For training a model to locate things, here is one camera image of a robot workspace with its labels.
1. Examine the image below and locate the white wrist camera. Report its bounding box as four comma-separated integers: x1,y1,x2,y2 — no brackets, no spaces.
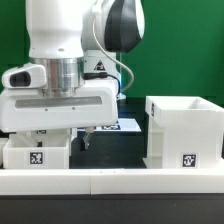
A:
2,63,47,89

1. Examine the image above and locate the marker sheet on table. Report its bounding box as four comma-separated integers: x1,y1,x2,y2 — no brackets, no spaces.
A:
94,118,141,132

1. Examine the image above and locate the white drawer cabinet frame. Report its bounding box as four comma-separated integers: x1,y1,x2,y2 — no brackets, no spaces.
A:
143,96,224,169

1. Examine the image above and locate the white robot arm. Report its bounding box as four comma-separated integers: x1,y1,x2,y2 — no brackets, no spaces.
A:
0,0,145,149

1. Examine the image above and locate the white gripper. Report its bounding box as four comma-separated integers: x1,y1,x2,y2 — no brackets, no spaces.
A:
0,79,118,150

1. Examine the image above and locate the white cable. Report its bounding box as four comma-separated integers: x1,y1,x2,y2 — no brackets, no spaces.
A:
91,0,135,94

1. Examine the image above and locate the white front drawer box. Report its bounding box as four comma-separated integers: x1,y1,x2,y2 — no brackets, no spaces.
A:
3,134,71,169

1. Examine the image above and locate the white obstacle wall fence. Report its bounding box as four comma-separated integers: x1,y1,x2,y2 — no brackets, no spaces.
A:
0,160,224,195

